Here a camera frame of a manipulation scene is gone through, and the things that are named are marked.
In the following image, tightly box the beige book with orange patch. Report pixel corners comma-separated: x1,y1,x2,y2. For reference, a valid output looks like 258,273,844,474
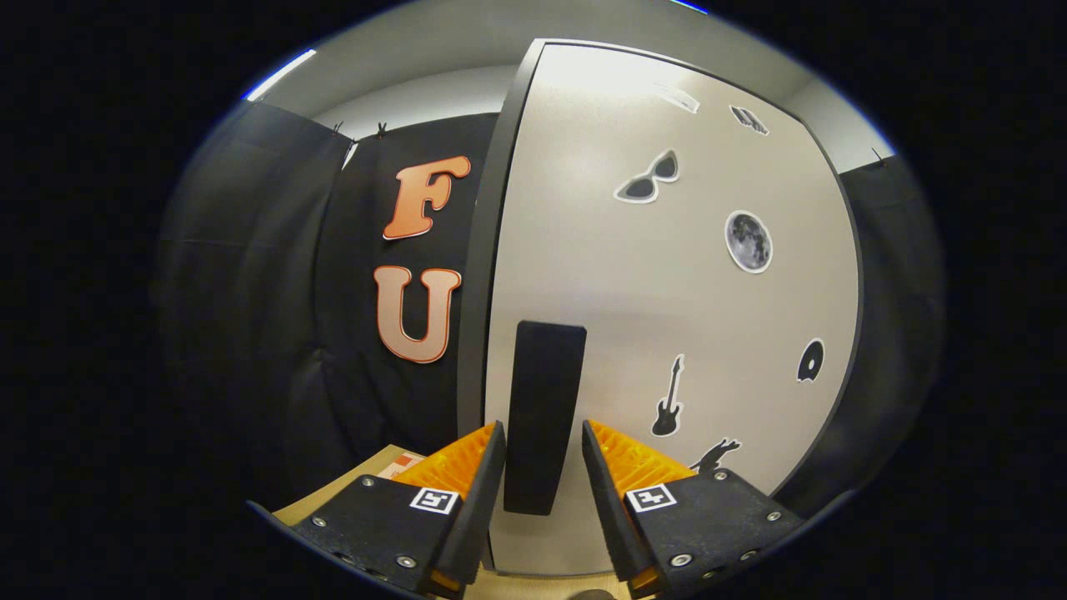
377,444,428,480

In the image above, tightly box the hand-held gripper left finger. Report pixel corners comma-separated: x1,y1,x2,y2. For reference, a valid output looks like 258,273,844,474
292,421,507,599

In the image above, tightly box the black backdrop cloth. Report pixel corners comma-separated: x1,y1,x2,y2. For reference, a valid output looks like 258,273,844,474
154,100,947,518

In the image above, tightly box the black door handle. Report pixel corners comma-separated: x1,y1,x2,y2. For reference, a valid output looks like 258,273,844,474
503,320,588,516

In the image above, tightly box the beige shoe cabinet door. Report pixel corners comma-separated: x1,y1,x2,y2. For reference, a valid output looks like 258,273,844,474
483,43,859,576

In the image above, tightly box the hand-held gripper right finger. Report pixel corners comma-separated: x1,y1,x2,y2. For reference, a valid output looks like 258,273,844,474
581,419,807,599

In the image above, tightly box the rectangular ceiling light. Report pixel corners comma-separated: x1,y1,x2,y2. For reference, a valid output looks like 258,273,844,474
243,48,318,103

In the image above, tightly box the dark grey shoe cabinet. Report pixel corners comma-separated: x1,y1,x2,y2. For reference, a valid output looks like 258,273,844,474
457,37,868,576

